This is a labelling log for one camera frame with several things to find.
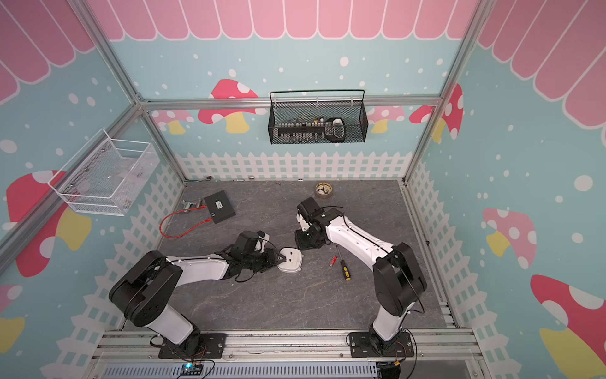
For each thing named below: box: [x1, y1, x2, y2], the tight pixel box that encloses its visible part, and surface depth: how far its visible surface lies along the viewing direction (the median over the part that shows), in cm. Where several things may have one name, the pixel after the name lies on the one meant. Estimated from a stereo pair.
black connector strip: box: [277, 122, 326, 143], surface depth 91 cm
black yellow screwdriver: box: [336, 244, 352, 282], surface depth 91 cm
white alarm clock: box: [276, 246, 304, 274], surface depth 91 cm
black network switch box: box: [203, 190, 236, 225], surface depth 110 cm
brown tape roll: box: [314, 182, 333, 199], surface depth 118 cm
